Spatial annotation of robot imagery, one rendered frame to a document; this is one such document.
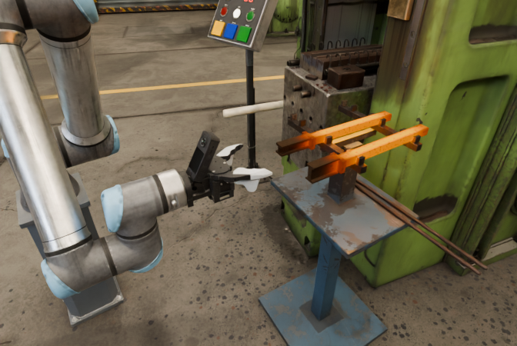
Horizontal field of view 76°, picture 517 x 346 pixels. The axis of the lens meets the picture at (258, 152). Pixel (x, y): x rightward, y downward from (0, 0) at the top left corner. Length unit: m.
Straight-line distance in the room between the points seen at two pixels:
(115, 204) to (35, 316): 1.23
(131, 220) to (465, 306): 1.56
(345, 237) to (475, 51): 0.72
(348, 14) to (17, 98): 1.39
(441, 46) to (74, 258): 1.10
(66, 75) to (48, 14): 0.20
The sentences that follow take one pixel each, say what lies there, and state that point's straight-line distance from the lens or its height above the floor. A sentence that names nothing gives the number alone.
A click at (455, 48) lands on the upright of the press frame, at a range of 1.21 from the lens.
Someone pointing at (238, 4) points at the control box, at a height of 1.13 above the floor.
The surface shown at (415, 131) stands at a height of 0.95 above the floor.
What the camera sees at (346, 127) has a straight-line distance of 0.98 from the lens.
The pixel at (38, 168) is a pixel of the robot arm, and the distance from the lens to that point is 0.78.
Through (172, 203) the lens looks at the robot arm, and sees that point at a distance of 0.74.
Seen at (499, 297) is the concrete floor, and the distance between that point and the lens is 2.02.
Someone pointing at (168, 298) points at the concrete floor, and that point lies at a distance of 1.73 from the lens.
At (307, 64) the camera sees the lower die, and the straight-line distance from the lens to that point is 1.52.
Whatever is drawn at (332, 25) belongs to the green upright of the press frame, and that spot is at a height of 1.07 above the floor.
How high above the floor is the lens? 1.39
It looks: 32 degrees down
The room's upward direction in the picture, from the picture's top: straight up
